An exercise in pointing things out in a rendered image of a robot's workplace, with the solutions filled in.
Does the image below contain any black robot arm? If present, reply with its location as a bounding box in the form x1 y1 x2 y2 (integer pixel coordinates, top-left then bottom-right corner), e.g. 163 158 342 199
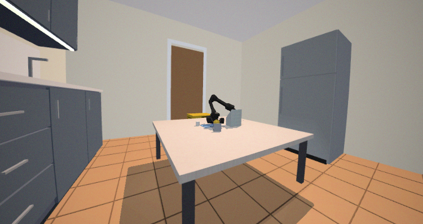
206 94 235 121

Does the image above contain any grey dish rack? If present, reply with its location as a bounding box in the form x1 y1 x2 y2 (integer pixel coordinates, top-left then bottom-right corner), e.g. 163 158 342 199
213 124 221 131

